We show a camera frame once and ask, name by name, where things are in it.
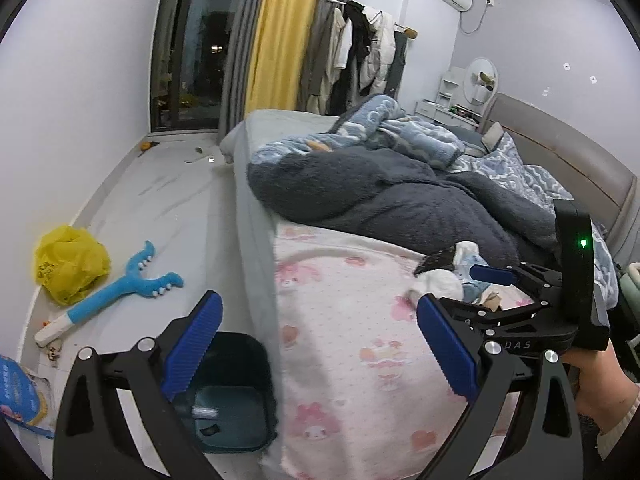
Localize person's right hand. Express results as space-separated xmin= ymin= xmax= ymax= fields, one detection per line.
xmin=562 ymin=345 xmax=640 ymax=436

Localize grey curtain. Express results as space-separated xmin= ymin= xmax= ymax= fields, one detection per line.
xmin=218 ymin=0 xmax=273 ymax=136
xmin=300 ymin=0 xmax=373 ymax=103

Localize air conditioner power cable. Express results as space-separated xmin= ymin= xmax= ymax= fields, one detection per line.
xmin=459 ymin=0 xmax=497 ymax=36

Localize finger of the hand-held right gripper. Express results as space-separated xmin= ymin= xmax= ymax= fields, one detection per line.
xmin=440 ymin=296 xmax=557 ymax=335
xmin=470 ymin=260 xmax=565 ymax=306

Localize yellow plastic bag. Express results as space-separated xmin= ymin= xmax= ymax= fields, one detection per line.
xmin=34 ymin=226 xmax=112 ymax=307

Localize grey padded headboard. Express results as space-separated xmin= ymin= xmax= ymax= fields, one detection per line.
xmin=482 ymin=92 xmax=638 ymax=261

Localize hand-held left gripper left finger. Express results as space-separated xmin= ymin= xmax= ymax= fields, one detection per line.
xmin=52 ymin=290 xmax=226 ymax=480

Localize blue wave pattern duvet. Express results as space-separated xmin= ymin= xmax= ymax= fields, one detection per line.
xmin=450 ymin=132 xmax=621 ymax=311

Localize blue and white wipes packet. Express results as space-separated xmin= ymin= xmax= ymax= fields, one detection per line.
xmin=452 ymin=250 xmax=496 ymax=306

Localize blue snack bag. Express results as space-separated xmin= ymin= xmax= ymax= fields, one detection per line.
xmin=0 ymin=355 xmax=55 ymax=438

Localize blue plush toy stick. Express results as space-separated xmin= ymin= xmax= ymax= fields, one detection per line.
xmin=35 ymin=241 xmax=185 ymax=347

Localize pink printed blanket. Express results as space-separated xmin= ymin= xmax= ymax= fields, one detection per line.
xmin=260 ymin=225 xmax=536 ymax=480

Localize yellow curtain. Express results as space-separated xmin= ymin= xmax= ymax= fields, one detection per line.
xmin=245 ymin=0 xmax=328 ymax=111

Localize black tissue packet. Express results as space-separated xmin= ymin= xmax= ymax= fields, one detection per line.
xmin=414 ymin=247 xmax=457 ymax=277

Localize black garment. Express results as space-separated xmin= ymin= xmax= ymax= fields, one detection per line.
xmin=330 ymin=1 xmax=373 ymax=111

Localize clothes rack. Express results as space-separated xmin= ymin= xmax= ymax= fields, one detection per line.
xmin=327 ymin=0 xmax=418 ymax=38

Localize grey bed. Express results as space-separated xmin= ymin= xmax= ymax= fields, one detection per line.
xmin=220 ymin=109 xmax=351 ymax=341

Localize grey trousers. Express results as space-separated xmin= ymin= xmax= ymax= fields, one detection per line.
xmin=386 ymin=30 xmax=408 ymax=100

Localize round white mirror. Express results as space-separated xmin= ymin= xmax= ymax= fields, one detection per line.
xmin=462 ymin=57 xmax=498 ymax=106

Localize dark grey fleece blanket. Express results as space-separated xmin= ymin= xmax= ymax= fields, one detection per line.
xmin=247 ymin=147 xmax=575 ymax=282

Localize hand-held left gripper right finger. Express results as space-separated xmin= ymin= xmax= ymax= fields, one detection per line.
xmin=416 ymin=294 xmax=586 ymax=480

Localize glass balcony door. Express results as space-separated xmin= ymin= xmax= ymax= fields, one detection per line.
xmin=150 ymin=0 xmax=251 ymax=133

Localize white vanity shelf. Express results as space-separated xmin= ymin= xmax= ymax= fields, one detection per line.
xmin=415 ymin=67 xmax=486 ymax=128

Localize white jacket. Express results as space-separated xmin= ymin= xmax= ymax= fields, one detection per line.
xmin=359 ymin=6 xmax=398 ymax=96

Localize dark teal trash bin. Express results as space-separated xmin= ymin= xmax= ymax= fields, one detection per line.
xmin=175 ymin=331 xmax=279 ymax=454

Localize beige pillow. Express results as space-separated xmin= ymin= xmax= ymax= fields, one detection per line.
xmin=481 ymin=121 xmax=505 ymax=149

